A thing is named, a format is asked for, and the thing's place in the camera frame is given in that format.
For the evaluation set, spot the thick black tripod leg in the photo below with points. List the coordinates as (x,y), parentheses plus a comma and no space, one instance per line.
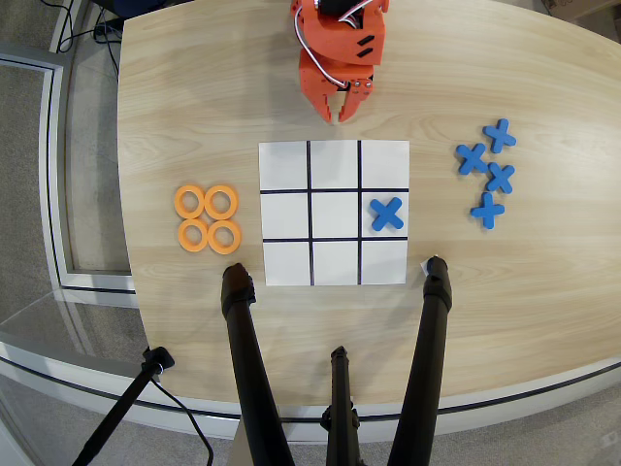
(427,349)
(247,349)

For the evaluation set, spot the grey metal floor frame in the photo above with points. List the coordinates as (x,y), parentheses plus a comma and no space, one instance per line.
(55,194)

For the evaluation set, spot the white tic-tac-toe paper board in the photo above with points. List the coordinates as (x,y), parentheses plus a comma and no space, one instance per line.
(335,218)

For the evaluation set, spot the small white paper tag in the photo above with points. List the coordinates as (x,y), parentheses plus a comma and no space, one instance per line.
(423,265)

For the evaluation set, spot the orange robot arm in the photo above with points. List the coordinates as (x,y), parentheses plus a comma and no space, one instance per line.
(339,39)

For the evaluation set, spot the blue foam cross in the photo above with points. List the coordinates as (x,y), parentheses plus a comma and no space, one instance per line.
(500,136)
(471,158)
(500,177)
(487,209)
(387,213)

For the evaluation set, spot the slim black stand pole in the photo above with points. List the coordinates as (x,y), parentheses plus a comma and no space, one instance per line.
(123,400)

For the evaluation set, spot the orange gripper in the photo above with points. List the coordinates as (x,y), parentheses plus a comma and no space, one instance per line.
(317,80)

